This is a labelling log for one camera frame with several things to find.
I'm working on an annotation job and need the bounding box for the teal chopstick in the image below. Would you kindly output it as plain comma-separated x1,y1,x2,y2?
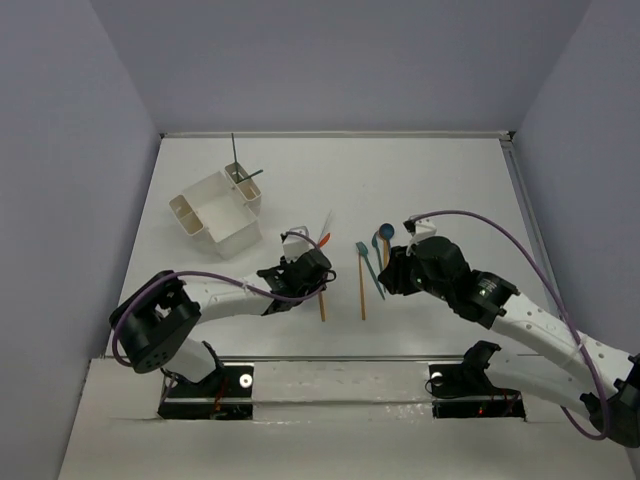
237,169,264,184
231,132,240,178

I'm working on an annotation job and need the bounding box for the white perforated basket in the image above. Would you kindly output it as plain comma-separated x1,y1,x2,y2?
180,170,262,260

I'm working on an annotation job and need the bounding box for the orange plastic spoon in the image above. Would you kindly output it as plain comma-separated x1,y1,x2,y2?
382,239,389,268

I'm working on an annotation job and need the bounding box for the purple cable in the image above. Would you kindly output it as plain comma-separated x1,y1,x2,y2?
414,209,614,441
110,230,337,371

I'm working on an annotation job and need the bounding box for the orange chopstick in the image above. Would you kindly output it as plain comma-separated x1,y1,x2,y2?
358,253,367,321
318,293,327,322

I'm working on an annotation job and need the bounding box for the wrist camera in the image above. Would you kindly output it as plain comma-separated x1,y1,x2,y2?
403,215,437,254
281,226,312,262

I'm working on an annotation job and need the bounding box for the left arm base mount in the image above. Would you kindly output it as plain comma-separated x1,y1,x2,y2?
157,362,254,421

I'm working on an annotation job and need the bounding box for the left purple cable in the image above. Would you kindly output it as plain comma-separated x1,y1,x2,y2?
110,230,337,371

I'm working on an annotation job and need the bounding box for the cream right side caddy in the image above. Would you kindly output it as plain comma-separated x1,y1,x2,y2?
224,163,262,216

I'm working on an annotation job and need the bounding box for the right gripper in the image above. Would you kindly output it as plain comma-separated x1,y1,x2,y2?
377,243,452,302

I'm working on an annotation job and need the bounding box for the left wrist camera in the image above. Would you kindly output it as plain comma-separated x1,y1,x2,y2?
281,226,312,262

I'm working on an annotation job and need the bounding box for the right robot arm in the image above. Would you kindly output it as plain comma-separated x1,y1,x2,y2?
378,236,639,449

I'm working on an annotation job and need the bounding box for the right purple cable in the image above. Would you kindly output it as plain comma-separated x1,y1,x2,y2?
414,209,614,441

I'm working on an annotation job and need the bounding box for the teal plastic fork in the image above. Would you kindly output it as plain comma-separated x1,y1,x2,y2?
356,241,385,299

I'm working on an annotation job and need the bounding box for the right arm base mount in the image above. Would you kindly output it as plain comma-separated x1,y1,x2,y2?
424,347,526,420

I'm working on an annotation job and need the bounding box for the blue round spoon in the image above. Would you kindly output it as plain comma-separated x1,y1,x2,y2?
378,223,395,251

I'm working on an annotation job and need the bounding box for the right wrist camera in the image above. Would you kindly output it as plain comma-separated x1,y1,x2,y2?
403,215,437,254

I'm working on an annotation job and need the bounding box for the steel knife black handle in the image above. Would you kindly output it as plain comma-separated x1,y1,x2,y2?
318,210,333,243

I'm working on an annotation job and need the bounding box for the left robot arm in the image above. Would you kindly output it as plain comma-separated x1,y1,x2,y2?
109,249,336,395

